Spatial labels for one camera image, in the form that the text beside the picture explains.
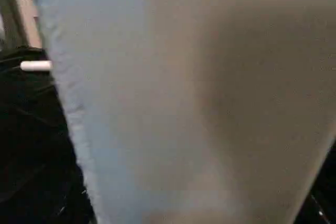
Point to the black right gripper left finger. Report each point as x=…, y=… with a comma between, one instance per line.
x=63, y=195

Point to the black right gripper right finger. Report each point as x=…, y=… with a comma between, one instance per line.
x=325, y=195

